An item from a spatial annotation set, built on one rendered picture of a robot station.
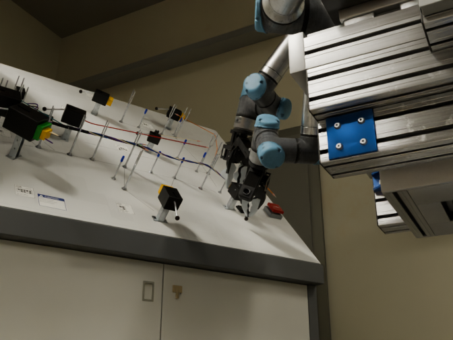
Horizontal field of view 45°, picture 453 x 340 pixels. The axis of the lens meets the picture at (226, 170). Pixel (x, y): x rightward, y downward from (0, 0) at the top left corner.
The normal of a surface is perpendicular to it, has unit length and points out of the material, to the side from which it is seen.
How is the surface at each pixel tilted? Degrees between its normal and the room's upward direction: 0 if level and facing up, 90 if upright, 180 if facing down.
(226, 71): 90
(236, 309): 90
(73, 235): 90
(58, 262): 90
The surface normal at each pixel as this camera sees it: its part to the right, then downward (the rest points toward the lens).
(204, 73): -0.47, -0.34
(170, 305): 0.57, -0.32
